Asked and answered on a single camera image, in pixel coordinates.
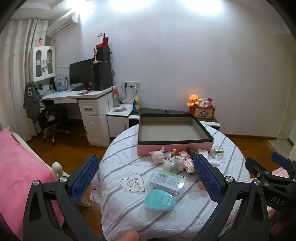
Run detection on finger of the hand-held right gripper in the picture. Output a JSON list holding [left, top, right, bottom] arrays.
[[245, 157, 274, 183], [271, 152, 296, 179]]

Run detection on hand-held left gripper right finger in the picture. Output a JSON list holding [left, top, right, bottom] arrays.
[[193, 153, 270, 241]]

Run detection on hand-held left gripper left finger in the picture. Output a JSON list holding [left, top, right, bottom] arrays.
[[22, 155, 102, 241]]

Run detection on white pink brick figure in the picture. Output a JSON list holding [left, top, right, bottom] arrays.
[[184, 159, 197, 174]]

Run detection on clear glass bottle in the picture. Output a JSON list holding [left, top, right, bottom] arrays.
[[209, 146, 224, 160]]

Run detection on white pig figure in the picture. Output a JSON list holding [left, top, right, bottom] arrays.
[[162, 156, 185, 174]]

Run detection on clear plastic packet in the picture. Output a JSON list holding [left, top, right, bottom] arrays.
[[147, 169, 186, 194]]

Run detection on teal heart-shaped case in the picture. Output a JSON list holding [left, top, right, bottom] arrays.
[[144, 188, 177, 211]]

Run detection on pink cardboard box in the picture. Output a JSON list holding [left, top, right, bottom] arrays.
[[137, 113, 214, 156]]

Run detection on person's right hand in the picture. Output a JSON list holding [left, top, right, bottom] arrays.
[[269, 209, 296, 237]]

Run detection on pig doll in blue dress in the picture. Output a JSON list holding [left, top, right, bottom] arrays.
[[149, 147, 177, 166]]

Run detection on white desk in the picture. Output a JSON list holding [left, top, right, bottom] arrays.
[[42, 86, 116, 147]]

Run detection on white low side cabinet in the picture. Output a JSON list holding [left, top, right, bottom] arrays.
[[106, 107, 133, 141]]

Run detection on pink blanket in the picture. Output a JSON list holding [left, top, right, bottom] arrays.
[[0, 128, 66, 232]]

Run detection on red toy box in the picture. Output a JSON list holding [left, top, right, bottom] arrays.
[[189, 105, 216, 120]]

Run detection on black office chair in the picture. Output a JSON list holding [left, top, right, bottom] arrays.
[[38, 104, 70, 146]]

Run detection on pink plush toy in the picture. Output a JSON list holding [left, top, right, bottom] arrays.
[[198, 97, 214, 108]]

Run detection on orange octopus plush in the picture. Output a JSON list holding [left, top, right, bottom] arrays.
[[187, 94, 203, 107]]

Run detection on bottle with red cap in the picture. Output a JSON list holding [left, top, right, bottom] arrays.
[[113, 88, 121, 107]]

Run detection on yellow snack bag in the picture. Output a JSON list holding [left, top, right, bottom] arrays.
[[132, 95, 142, 113]]

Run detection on grey hanging garment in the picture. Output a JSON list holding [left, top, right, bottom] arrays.
[[23, 81, 47, 122]]

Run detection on blue white box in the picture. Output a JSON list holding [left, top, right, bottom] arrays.
[[55, 76, 69, 92]]

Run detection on black computer tower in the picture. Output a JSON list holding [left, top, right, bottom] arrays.
[[93, 62, 113, 91]]

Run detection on black monitor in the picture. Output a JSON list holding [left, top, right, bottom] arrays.
[[69, 58, 96, 90]]

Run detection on white glass-door cabinet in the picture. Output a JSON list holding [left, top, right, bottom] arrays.
[[29, 46, 56, 82]]

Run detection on black speaker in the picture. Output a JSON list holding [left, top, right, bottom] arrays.
[[96, 46, 111, 63]]

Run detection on cream curtain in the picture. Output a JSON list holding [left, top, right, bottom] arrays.
[[0, 19, 50, 142]]

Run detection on red triangular ornament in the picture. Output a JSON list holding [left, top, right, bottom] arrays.
[[96, 32, 109, 48]]

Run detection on white air conditioner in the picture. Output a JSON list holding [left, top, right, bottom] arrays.
[[46, 11, 78, 37]]

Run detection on white bed frame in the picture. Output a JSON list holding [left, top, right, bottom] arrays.
[[10, 132, 70, 181]]

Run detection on white wall power outlet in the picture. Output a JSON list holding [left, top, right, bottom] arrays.
[[124, 81, 141, 90]]

